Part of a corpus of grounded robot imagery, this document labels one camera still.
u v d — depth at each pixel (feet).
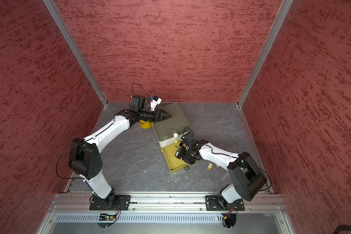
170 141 2.76
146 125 3.39
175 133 2.65
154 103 2.54
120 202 2.42
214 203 2.43
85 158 1.50
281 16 2.43
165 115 2.53
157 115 2.42
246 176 1.43
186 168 2.74
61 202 2.48
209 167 2.86
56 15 2.42
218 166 1.73
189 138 2.31
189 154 2.31
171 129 2.60
